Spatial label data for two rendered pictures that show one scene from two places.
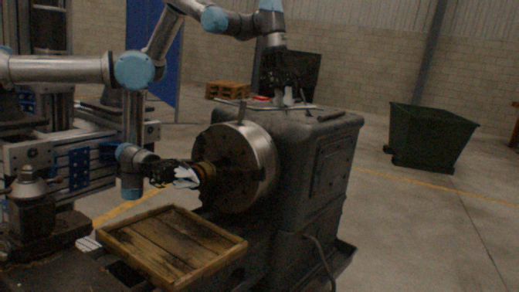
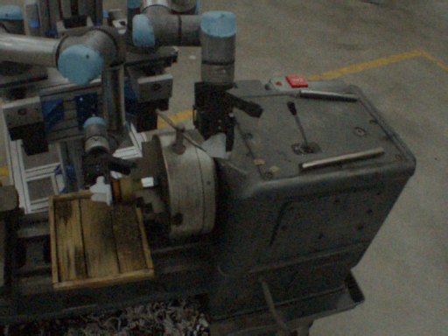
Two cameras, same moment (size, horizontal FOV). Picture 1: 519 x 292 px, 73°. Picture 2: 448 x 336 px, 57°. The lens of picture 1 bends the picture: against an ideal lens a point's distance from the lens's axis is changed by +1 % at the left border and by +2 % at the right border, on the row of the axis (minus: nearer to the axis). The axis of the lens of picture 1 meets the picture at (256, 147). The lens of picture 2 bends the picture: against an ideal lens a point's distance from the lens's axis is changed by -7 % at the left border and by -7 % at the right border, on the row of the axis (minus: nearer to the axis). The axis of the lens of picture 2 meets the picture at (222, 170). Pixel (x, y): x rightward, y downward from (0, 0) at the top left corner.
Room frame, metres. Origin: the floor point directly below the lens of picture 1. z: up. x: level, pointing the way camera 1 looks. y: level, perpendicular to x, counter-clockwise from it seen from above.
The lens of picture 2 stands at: (0.48, -0.51, 2.04)
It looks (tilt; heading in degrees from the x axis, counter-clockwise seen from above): 45 degrees down; 32
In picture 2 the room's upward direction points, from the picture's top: 10 degrees clockwise
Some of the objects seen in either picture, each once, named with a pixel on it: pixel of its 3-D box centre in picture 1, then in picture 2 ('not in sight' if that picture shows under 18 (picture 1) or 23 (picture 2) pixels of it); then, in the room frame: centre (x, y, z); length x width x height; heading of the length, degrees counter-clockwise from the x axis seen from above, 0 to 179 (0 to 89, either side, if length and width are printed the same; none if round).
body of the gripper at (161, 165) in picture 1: (160, 170); (96, 167); (1.04, 0.29, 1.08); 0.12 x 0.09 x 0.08; 55
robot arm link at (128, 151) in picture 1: (132, 157); (95, 135); (1.14, 0.42, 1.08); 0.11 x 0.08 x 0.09; 55
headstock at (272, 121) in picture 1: (286, 151); (295, 168); (1.51, -0.13, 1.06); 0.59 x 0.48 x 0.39; 146
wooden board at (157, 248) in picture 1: (173, 240); (97, 235); (0.96, 0.22, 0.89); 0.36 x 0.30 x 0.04; 56
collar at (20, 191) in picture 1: (28, 186); not in sight; (0.70, 0.49, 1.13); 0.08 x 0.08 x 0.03
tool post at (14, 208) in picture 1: (33, 212); not in sight; (0.71, 0.48, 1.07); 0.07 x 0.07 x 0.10; 56
